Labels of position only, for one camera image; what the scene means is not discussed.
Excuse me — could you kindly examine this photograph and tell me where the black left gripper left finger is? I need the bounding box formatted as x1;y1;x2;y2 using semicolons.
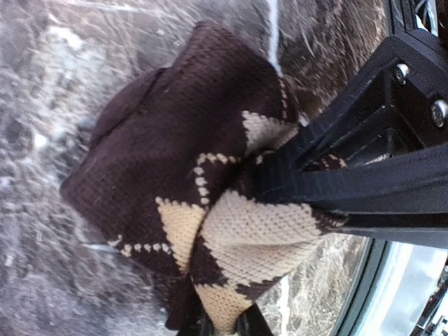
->
176;279;213;335

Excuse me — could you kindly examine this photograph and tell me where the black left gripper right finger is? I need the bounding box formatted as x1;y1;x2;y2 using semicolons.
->
237;303;273;336

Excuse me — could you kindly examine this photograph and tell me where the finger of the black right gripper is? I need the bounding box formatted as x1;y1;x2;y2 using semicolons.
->
254;145;447;249
279;29;447;168

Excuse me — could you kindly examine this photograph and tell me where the brown argyle sock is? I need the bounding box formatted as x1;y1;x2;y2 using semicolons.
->
60;22;347;335

